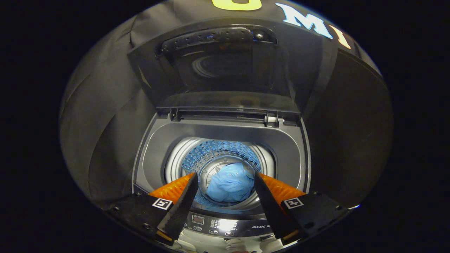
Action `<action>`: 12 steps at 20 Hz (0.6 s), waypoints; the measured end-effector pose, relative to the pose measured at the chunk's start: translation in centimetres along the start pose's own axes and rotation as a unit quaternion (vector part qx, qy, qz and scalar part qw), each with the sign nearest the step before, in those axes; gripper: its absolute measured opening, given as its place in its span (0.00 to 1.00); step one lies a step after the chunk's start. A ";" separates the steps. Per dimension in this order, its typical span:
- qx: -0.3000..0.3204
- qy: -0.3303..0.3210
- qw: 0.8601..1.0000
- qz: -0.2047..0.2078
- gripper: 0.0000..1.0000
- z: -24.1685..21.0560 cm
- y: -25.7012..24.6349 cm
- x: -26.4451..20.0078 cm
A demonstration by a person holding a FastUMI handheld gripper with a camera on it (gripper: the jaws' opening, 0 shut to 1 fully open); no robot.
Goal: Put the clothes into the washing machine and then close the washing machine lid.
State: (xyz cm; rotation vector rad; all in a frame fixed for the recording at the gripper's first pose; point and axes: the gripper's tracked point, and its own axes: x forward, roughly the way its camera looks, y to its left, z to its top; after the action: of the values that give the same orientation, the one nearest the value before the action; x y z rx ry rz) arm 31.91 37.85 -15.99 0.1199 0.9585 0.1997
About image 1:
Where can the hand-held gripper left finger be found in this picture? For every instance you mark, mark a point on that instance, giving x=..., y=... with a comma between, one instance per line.
x=181, y=207

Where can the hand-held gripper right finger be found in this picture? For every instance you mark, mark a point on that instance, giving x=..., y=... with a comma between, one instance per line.
x=269, y=207

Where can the black backdrop cloth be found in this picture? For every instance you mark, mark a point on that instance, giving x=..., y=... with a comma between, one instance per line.
x=105, y=105

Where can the light blue polo shirt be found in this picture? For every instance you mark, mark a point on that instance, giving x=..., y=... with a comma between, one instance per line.
x=230, y=184

